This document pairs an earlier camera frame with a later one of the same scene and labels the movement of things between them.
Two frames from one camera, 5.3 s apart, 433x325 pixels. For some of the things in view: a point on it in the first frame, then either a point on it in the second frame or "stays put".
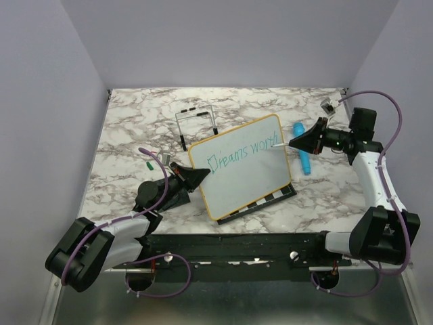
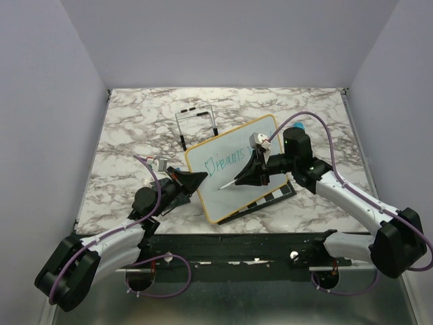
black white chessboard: x=275 y=198 stays put
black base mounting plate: x=234 y=256 stays put
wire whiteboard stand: x=182 y=137 stays put
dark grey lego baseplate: x=180 y=198 stays put
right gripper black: x=310 y=140 → x=254 y=172
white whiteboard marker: x=280 y=145 → x=228 y=184
